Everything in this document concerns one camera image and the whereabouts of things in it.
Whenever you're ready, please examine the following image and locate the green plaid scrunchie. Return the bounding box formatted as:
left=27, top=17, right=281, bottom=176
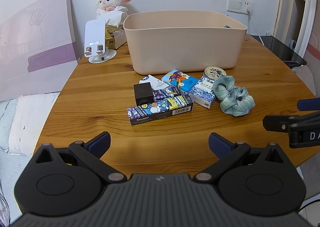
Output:
left=212, top=76, right=255, bottom=116

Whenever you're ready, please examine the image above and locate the blue white porcelain tissue pack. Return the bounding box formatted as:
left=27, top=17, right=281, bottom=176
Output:
left=188, top=76, right=216, bottom=109

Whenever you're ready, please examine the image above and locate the long cartoon sanrio box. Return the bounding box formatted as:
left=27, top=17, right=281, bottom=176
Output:
left=127, top=94, right=194, bottom=126

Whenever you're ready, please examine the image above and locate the small black cube box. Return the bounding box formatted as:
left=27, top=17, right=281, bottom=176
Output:
left=133, top=83, right=154, bottom=106

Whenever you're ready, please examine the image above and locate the round metal balm tin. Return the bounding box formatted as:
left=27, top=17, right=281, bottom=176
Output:
left=203, top=66, right=227, bottom=80

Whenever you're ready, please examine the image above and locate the purple cartoon small box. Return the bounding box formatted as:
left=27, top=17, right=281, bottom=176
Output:
left=153, top=87, right=181, bottom=102

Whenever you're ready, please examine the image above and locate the blue cartoon tissue pack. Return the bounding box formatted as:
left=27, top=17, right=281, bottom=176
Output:
left=162, top=70, right=199, bottom=93

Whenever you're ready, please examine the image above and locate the white small card box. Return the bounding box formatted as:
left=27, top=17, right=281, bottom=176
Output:
left=139, top=75, right=170, bottom=91

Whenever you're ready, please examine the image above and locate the black glass side table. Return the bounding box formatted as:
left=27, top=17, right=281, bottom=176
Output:
left=261, top=36, right=307, bottom=68

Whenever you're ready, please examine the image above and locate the white bed pillow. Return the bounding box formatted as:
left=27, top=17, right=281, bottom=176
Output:
left=1, top=92, right=60, bottom=156

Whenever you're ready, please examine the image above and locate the white phone stand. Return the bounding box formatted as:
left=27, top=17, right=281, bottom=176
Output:
left=84, top=19, right=117, bottom=64

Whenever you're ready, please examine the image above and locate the pink purple flat board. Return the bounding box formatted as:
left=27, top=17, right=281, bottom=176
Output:
left=1, top=0, right=80, bottom=100

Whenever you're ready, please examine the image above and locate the tissue box with white tissue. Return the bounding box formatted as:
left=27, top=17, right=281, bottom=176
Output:
left=97, top=6, right=128, bottom=50

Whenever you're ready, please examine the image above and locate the beige plastic storage bin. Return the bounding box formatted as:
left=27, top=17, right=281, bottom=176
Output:
left=123, top=10, right=247, bottom=75

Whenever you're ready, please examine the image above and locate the white door frame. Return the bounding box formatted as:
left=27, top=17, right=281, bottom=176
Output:
left=273, top=0, right=317, bottom=57

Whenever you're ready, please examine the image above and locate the white power cable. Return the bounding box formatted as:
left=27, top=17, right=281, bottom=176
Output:
left=247, top=7, right=266, bottom=46

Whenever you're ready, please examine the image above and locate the white wall switch socket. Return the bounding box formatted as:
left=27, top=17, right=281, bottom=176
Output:
left=227, top=0, right=254, bottom=15

